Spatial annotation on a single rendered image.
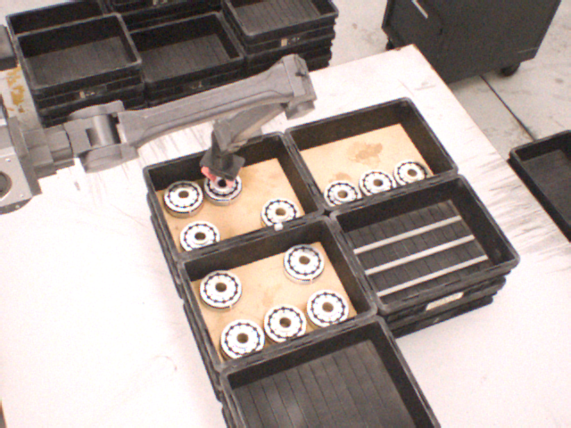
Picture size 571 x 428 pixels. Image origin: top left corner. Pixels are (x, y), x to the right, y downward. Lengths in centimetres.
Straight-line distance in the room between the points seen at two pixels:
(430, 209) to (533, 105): 171
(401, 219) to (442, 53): 137
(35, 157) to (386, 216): 102
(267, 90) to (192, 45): 177
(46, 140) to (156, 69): 173
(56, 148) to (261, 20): 185
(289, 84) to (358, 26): 252
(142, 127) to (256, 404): 72
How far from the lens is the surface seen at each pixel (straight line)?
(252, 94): 125
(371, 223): 191
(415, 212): 197
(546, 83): 376
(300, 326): 170
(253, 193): 194
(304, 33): 286
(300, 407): 166
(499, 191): 226
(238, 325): 170
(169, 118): 124
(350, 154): 205
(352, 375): 170
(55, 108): 268
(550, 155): 304
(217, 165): 181
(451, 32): 312
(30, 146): 121
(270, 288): 178
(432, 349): 192
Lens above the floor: 238
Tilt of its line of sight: 55 degrees down
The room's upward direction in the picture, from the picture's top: 6 degrees clockwise
